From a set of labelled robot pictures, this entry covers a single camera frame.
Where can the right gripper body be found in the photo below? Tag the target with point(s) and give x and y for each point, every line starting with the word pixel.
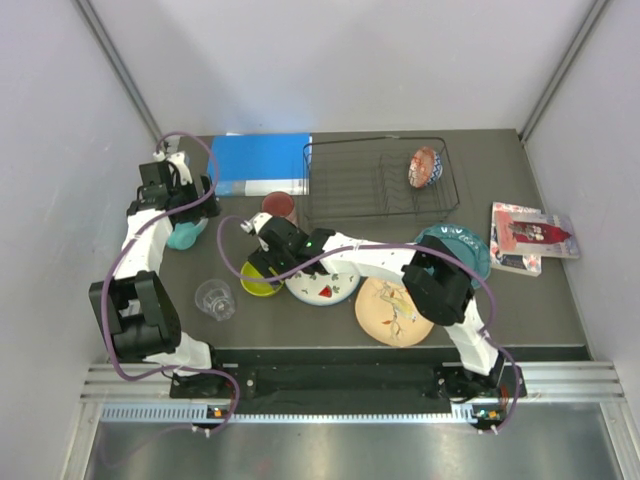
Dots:
pixel 268 258

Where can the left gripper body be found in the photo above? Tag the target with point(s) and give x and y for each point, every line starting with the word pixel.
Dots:
pixel 203 209

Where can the lime green bowl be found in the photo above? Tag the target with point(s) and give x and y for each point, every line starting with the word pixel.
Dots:
pixel 254 286

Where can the red translucent mug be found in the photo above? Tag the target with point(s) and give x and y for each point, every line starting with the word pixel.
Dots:
pixel 280 204

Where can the white watermelon plate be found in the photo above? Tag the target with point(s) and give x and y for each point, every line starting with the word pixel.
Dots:
pixel 322 290

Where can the peach bird plate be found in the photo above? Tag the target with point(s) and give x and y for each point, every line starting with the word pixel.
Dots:
pixel 385 312

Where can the orange blue patterned bowl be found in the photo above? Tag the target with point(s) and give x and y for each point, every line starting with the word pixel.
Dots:
pixel 425 168

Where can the teal embossed plate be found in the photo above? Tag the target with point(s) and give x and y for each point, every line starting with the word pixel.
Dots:
pixel 467 246

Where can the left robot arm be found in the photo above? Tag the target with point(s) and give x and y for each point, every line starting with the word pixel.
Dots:
pixel 132 307

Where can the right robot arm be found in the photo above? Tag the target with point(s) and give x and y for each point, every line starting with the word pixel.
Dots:
pixel 438 283

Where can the teal cat-ear headphones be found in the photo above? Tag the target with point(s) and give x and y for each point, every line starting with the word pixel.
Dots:
pixel 185 235

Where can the clear plastic cup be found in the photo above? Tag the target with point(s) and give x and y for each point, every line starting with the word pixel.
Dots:
pixel 214 298

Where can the blue folder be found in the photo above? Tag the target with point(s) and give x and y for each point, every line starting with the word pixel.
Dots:
pixel 259 164

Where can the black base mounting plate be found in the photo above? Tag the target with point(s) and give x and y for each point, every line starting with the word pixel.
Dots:
pixel 432 380

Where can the red illustrated book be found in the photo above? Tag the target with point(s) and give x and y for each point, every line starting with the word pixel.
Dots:
pixel 525 231

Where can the grey wire dish rack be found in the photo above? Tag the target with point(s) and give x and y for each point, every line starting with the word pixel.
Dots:
pixel 366 178

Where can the aluminium front rail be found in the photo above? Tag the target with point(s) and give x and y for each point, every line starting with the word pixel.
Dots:
pixel 150 400

